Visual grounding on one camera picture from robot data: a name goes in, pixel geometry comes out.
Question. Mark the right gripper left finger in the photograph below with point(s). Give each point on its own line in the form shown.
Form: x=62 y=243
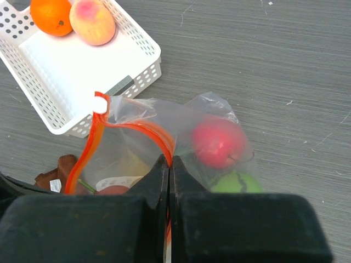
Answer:
x=45 y=227

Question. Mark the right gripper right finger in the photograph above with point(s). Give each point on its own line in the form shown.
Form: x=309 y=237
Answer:
x=241 y=227

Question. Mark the clear zip top bag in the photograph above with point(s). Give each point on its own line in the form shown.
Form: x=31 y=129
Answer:
x=150 y=128

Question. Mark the pink peach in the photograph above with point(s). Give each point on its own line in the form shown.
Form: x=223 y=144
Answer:
x=92 y=22

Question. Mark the orange fruit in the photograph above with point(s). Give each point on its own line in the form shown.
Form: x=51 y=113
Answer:
x=52 y=16

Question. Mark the brown cloth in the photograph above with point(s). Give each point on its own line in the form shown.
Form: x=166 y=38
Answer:
x=66 y=164

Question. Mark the white plastic basket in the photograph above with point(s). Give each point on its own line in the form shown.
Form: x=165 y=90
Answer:
x=59 y=75

